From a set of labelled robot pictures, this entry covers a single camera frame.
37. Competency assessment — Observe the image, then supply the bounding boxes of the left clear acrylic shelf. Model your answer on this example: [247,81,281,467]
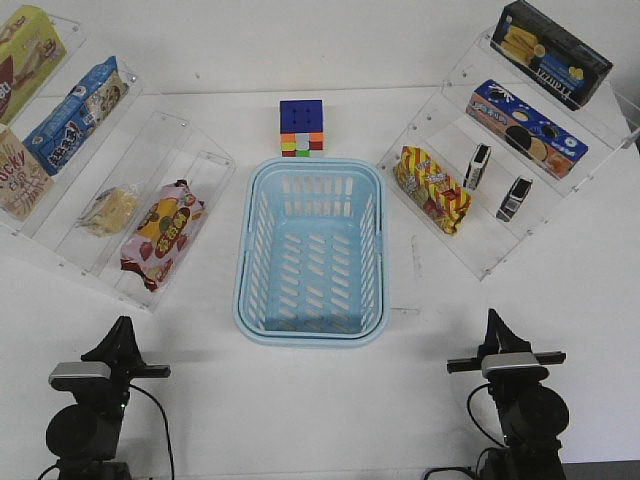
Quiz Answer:
[1,16,235,310]

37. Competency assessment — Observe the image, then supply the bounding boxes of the black cable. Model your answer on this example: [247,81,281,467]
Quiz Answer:
[423,383,507,480]
[35,384,177,480]

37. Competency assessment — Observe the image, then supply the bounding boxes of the right clear acrylic shelf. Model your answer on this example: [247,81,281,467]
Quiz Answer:
[378,29,639,279]

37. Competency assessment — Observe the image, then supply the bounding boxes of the blue cookie bag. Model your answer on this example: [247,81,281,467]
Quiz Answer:
[23,56,129,176]

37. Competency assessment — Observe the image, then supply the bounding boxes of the blue sandwich cookie box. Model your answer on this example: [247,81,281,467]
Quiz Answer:
[466,79,589,179]

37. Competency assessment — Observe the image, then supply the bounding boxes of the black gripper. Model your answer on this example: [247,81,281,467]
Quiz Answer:
[80,316,171,395]
[446,308,566,373]

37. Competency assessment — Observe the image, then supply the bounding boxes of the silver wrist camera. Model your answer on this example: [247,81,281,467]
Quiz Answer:
[48,361,111,390]
[481,352,540,379]

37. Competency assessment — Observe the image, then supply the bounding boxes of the bread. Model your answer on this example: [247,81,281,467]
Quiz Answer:
[76,184,139,237]

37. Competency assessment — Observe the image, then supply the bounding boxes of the clear acrylic shelf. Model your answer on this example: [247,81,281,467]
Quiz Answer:
[1,16,235,310]
[378,29,639,279]

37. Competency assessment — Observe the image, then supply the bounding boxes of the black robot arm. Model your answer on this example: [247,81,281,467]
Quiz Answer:
[46,316,171,479]
[446,308,569,479]

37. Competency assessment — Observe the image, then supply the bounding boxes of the right black cable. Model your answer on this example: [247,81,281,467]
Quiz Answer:
[423,383,507,480]

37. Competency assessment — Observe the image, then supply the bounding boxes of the multicolour puzzle cube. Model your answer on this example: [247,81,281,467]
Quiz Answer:
[279,99,325,157]

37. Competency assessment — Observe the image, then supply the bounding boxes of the red yellow striped snack bag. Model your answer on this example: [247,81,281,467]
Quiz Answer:
[393,145,472,235]

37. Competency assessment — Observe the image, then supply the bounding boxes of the black Franzzi biscuit box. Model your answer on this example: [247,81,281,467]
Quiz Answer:
[491,1,613,111]

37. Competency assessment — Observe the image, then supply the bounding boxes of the pink fruit snack bag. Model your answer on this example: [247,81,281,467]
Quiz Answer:
[120,179,206,292]

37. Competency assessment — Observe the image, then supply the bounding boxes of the light blue plastic basket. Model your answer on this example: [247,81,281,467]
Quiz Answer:
[233,158,390,348]

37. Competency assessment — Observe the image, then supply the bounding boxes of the yellow-green snack box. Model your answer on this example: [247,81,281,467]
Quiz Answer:
[1,5,67,125]

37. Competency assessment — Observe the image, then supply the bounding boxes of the beige Pocky box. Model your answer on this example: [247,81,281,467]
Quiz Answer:
[1,124,54,220]

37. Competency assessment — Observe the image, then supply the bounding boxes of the left black cable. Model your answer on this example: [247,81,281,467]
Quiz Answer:
[35,384,177,480]

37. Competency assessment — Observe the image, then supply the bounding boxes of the black white tissue pack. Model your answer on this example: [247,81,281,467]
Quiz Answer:
[463,143,492,190]

